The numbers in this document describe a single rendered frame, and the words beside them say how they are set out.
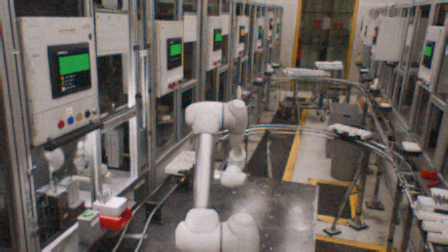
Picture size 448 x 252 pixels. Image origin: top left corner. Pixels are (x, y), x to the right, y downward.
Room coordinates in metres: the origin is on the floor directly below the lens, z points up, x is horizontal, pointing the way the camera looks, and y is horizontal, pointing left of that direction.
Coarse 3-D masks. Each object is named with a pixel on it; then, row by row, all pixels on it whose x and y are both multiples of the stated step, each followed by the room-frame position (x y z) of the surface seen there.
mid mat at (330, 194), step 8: (320, 184) 4.17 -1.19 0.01; (328, 184) 4.18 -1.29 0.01; (336, 184) 4.19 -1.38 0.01; (344, 184) 4.20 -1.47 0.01; (320, 192) 3.95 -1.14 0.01; (328, 192) 3.96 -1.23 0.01; (336, 192) 3.97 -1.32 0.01; (344, 192) 3.98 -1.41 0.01; (320, 200) 3.76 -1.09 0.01; (328, 200) 3.77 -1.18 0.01; (336, 200) 3.78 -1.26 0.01; (352, 200) 3.79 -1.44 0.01; (320, 208) 3.58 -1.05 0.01; (328, 208) 3.59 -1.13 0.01; (336, 208) 3.60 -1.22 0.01; (344, 208) 3.60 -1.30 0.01; (352, 208) 3.61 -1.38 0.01; (320, 216) 3.42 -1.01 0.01; (328, 216) 3.42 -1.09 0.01; (344, 216) 3.44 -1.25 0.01; (352, 216) 3.45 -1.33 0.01; (344, 224) 3.30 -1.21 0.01
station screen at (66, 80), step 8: (88, 48) 1.69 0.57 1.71; (64, 56) 1.54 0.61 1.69; (88, 56) 1.69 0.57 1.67; (72, 72) 1.57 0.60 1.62; (80, 72) 1.63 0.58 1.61; (88, 72) 1.68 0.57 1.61; (64, 80) 1.52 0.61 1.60; (72, 80) 1.57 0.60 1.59; (80, 80) 1.62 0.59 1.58; (88, 80) 1.68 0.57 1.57; (64, 88) 1.52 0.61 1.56; (72, 88) 1.57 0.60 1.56
